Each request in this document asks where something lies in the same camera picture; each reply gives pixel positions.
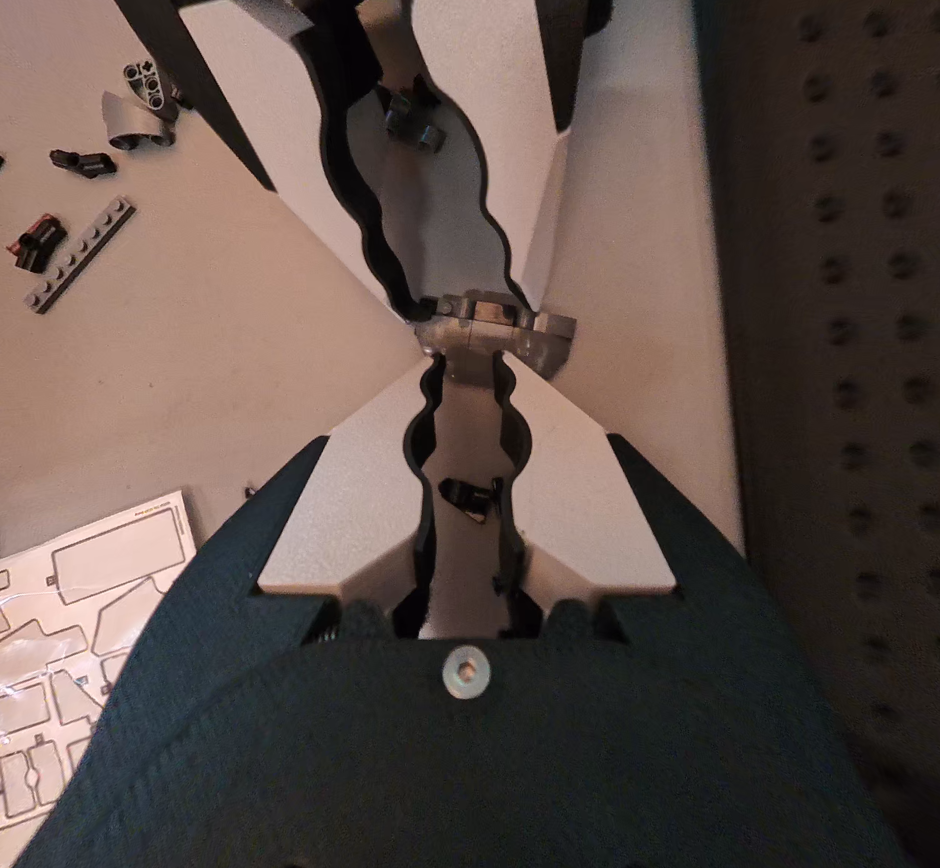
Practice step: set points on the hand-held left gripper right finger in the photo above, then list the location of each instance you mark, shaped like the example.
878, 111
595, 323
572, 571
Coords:
587, 515

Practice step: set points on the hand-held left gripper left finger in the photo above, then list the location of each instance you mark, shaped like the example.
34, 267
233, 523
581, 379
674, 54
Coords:
345, 515

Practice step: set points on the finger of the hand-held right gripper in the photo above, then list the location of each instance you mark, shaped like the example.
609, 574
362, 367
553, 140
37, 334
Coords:
499, 38
257, 89

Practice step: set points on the grey domed lego assembly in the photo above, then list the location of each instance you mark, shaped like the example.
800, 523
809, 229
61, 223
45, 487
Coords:
477, 332

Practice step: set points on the grey curved lego panel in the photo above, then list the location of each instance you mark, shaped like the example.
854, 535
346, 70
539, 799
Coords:
125, 117

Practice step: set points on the lego sticker sheet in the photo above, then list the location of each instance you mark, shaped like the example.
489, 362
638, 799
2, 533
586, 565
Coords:
110, 552

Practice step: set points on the long grey lego plate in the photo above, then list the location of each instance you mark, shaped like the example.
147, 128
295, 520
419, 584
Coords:
81, 258

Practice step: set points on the dark grey curved technic beam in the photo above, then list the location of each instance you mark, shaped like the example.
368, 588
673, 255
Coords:
158, 100

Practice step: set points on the black technic pin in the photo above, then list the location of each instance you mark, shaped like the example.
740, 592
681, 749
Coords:
470, 497

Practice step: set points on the black angled technic connector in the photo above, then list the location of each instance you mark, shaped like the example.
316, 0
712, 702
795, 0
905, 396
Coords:
84, 162

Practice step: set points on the black connector with brown pin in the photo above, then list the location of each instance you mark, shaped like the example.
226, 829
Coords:
37, 242

